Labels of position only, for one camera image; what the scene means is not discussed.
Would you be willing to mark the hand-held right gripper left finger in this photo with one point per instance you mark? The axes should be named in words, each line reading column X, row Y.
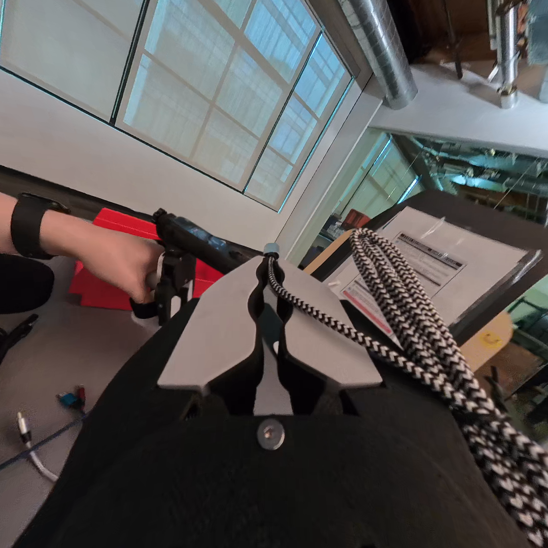
column 205, row 334

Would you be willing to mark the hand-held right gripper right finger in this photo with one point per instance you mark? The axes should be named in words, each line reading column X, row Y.
column 325, row 351

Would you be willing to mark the person's left hand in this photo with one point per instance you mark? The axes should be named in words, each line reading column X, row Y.
column 115, row 257

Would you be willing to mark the red plastic bin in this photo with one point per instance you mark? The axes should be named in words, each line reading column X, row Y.
column 107, row 287

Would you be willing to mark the large grid window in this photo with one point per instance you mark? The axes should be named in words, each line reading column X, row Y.
column 192, row 85

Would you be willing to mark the yellow smiley sticker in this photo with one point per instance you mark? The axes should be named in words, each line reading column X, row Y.
column 492, row 341

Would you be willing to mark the person's dark clothing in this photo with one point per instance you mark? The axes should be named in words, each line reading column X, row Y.
column 21, row 282

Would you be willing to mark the instruction board stand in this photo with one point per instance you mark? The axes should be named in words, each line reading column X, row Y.
column 471, row 248

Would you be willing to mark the silver spiral duct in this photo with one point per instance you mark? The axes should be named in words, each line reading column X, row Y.
column 381, row 51

